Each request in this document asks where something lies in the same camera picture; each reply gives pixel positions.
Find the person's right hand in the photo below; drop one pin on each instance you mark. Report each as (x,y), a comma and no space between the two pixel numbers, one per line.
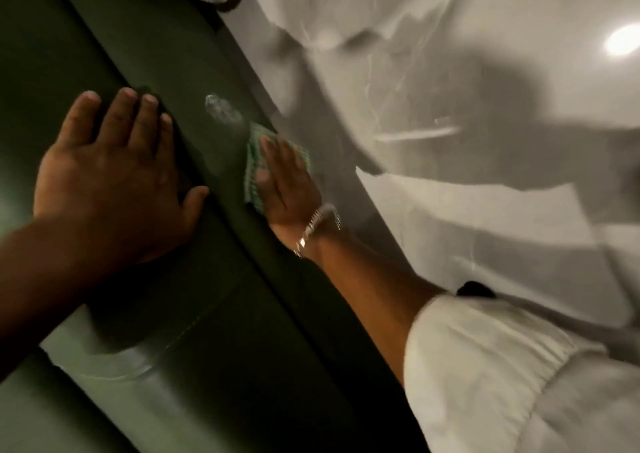
(290,192)

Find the person's right forearm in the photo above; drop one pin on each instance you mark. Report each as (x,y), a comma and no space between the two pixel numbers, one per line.
(365,287)

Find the person's left hand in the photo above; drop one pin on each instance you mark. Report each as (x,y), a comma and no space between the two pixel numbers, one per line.
(107,182)

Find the person's left middle finger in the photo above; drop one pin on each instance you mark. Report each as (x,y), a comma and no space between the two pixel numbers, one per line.
(145,120)

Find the person's left little finger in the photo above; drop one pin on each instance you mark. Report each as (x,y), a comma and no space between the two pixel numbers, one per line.
(80,117)

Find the dark green upholstered furniture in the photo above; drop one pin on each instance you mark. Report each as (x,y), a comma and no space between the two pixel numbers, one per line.
(210,287)

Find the white sleeved garment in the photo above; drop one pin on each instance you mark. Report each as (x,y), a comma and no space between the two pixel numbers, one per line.
(500,377)

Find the green cleaning cloth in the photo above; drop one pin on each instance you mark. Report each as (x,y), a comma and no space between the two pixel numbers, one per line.
(252,167)

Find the person's left forearm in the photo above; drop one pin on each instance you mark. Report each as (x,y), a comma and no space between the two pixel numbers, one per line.
(55,277)

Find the person's left thumb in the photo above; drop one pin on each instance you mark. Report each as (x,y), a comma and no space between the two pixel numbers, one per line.
(195,210)

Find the person's right thumb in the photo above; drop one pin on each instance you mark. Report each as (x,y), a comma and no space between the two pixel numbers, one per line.
(262,183)

